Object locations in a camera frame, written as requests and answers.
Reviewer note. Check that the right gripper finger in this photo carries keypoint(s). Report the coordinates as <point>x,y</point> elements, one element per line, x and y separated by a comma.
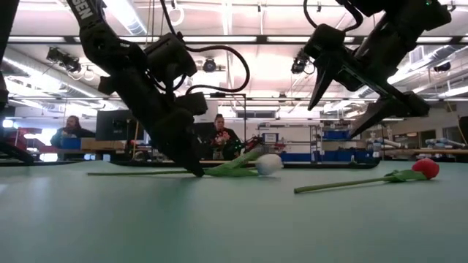
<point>325,80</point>
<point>376,115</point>

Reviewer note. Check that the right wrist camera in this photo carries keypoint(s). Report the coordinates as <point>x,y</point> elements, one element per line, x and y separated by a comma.
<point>325,38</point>

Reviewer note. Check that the black monitor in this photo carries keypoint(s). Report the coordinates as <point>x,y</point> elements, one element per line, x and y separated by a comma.
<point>115,126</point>

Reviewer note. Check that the red tulip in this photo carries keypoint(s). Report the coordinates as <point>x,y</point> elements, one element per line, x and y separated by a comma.
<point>426,168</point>

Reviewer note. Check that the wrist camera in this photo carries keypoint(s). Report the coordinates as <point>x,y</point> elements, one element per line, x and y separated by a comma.
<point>170,55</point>
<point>325,38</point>

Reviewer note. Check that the blue bin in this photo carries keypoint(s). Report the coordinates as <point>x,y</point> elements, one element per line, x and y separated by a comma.
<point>334,134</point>

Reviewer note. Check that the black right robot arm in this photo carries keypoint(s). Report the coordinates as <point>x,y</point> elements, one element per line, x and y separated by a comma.
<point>402,33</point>

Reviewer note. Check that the long wooden table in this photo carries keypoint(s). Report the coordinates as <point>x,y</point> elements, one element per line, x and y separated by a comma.
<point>431,151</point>

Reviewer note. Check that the white and blue tulip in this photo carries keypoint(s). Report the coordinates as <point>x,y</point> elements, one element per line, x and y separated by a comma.
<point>268,164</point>

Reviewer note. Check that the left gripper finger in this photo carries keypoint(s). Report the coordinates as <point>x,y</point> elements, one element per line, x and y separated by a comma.
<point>183,149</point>

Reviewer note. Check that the black ceiling fixture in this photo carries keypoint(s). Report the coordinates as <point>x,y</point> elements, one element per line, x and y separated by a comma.
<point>209,65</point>
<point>442,66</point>
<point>62,60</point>

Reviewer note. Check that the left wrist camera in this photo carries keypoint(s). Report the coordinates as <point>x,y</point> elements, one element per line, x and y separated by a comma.
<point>170,55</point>

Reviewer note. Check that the row of blue bins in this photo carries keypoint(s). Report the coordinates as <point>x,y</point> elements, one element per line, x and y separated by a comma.
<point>329,156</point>

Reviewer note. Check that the green table mat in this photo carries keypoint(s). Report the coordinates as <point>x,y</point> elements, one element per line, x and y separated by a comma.
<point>219,219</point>

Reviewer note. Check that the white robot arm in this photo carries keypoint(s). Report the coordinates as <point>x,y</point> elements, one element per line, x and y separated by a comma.
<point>384,142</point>
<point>444,142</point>

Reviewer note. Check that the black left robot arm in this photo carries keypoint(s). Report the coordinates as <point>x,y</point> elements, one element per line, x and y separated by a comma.
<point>106,40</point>

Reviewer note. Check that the person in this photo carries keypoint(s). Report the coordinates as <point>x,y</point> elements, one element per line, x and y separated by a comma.
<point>71,133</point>
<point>228,146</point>

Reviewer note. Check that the silver ventilation duct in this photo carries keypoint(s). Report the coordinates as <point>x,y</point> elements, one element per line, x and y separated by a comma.
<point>44,78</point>
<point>438,58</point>

